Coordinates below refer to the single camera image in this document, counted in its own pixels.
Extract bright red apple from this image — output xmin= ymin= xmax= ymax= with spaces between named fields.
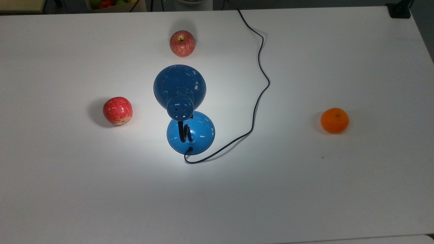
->
xmin=103 ymin=97 xmax=133 ymax=126

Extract pale streaked red apple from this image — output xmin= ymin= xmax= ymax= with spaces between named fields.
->
xmin=170 ymin=30 xmax=196 ymax=57

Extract blue desk lamp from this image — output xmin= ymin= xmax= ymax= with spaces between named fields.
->
xmin=153 ymin=64 xmax=215 ymax=156

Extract beige wooden board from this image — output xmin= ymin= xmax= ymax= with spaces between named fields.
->
xmin=0 ymin=0 xmax=47 ymax=14

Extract box of assorted fruit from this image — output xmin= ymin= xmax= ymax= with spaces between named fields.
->
xmin=85 ymin=0 xmax=147 ymax=13

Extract orange mandarin fruit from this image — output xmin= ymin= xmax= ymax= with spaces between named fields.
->
xmin=321 ymin=107 xmax=350 ymax=134

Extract black lamp power cable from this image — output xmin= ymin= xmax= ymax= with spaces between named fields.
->
xmin=184 ymin=9 xmax=271 ymax=164

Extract black clamp pole mount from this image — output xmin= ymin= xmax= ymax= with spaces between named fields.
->
xmin=386 ymin=0 xmax=413 ymax=19

